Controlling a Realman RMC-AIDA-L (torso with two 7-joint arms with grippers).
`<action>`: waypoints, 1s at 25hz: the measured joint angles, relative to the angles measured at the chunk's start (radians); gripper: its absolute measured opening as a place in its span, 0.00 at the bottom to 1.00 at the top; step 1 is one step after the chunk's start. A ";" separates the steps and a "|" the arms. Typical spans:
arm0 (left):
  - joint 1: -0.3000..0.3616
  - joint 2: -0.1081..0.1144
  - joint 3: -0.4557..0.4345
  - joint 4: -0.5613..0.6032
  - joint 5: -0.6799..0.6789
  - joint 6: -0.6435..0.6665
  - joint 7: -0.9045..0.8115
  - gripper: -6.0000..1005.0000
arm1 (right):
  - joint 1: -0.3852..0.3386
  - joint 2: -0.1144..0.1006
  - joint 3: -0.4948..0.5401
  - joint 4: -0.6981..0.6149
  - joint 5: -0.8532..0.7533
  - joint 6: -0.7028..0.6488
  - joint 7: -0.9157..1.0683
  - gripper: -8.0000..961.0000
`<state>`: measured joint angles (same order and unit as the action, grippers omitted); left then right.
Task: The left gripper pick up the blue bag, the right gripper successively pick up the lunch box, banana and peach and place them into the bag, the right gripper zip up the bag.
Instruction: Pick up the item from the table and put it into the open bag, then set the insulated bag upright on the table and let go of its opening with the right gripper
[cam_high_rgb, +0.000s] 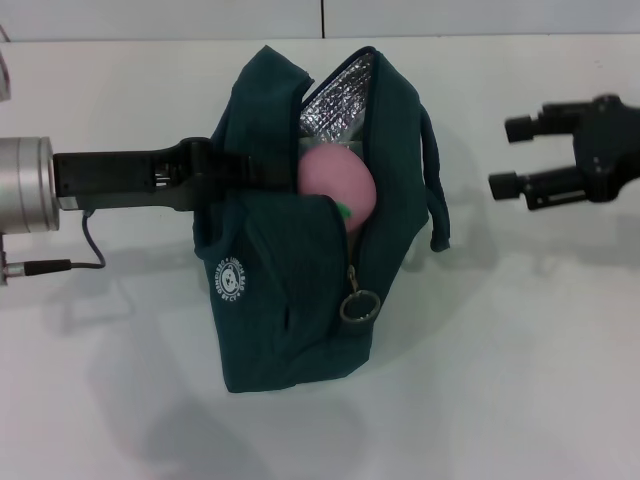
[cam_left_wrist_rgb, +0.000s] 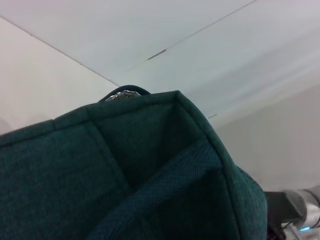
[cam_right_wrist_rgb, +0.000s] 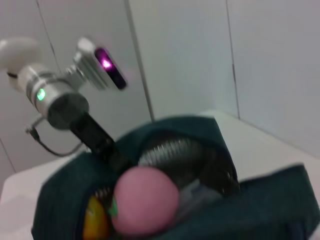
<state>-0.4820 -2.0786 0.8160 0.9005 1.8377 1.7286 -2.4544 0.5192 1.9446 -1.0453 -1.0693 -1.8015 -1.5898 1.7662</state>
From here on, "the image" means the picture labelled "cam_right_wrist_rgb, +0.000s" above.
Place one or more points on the dark teal insulated lunch bag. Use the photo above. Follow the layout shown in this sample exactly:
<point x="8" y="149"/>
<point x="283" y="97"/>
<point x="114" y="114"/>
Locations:
<point x="262" y="207"/>

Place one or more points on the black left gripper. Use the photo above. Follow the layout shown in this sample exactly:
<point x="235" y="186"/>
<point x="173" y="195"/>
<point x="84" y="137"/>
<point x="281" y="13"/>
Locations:
<point x="80" y="117"/>

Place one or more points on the yellow banana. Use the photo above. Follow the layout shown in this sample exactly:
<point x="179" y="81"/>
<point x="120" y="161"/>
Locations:
<point x="96" y="220"/>

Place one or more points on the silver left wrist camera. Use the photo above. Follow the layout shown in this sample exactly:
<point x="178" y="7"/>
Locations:
<point x="100" y="65"/>

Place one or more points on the pink toy peach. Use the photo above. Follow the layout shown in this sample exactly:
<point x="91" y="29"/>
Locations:
<point x="147" y="200"/>

